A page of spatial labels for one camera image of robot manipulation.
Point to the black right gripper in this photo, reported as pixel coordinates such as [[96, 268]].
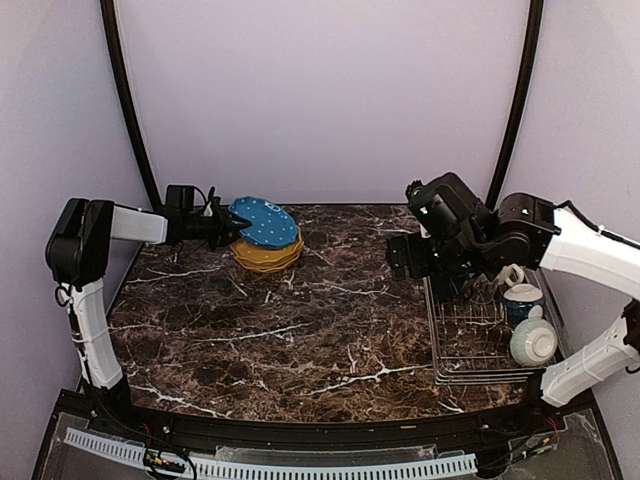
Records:
[[418, 263]]

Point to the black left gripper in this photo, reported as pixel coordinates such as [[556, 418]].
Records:
[[224, 226]]

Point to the yellow polka dot plate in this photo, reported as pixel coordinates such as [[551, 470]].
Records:
[[262, 257], [263, 268]]

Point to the blue polka dot plate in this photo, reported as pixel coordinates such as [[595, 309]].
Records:
[[271, 226]]

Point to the dark blue mug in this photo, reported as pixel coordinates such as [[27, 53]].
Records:
[[445, 287]]

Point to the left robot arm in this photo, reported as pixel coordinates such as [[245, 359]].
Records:
[[77, 254]]

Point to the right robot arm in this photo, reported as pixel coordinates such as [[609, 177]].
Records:
[[534, 233]]

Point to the cream white mug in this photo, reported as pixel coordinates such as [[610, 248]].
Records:
[[510, 276]]

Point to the teal and white mug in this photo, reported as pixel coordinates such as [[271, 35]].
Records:
[[519, 300]]

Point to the pale green ribbed bowl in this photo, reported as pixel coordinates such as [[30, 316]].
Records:
[[534, 340]]

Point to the small circuit board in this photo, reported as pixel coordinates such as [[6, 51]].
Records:
[[157, 464]]

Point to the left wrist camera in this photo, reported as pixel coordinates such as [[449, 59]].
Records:
[[189, 201]]

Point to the metal wire dish rack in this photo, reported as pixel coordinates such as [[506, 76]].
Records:
[[470, 337]]

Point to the black front rail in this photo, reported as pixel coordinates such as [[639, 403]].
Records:
[[484, 429]]

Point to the white slotted cable duct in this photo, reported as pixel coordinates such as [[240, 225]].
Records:
[[244, 463]]

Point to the black frame post left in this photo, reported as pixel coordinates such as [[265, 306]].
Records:
[[128, 110]]

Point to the black frame post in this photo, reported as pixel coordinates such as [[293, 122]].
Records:
[[520, 95], [128, 110]]

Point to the black frame post right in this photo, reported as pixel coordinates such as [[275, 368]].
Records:
[[520, 95]]

